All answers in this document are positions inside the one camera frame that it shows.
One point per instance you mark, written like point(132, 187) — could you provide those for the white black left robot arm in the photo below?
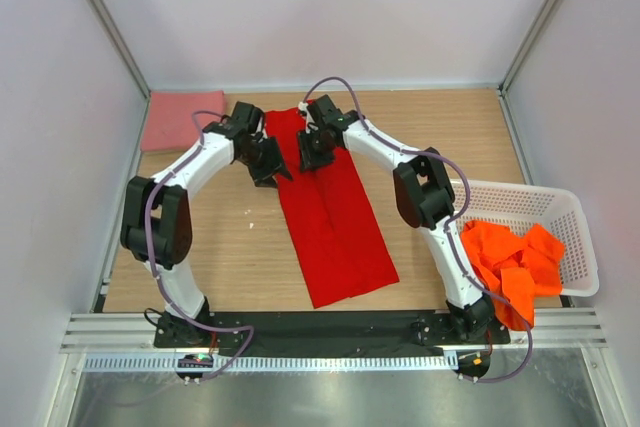
point(157, 226)

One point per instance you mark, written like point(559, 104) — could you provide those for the aluminium frame rail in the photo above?
point(554, 328)

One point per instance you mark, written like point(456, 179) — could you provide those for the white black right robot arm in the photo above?
point(424, 198)

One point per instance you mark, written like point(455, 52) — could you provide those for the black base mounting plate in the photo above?
point(322, 334)

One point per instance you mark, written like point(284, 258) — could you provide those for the orange crumpled t shirt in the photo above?
point(518, 268)

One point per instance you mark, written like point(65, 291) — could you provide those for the white perforated plastic basket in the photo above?
point(519, 207)

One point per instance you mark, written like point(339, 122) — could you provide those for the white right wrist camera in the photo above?
point(303, 108)

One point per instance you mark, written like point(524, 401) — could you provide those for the red t shirt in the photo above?
point(336, 237)

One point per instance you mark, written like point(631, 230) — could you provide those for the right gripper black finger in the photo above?
point(305, 150)
point(322, 156)

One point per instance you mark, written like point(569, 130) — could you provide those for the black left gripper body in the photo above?
point(258, 153)

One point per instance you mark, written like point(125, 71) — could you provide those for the white slotted cable duct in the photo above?
point(182, 363)

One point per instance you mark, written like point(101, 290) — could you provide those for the pink folded t shirt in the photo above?
point(169, 125)

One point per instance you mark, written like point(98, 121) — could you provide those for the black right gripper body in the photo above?
point(317, 139)

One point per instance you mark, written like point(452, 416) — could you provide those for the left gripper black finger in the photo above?
point(263, 176)
point(276, 161)

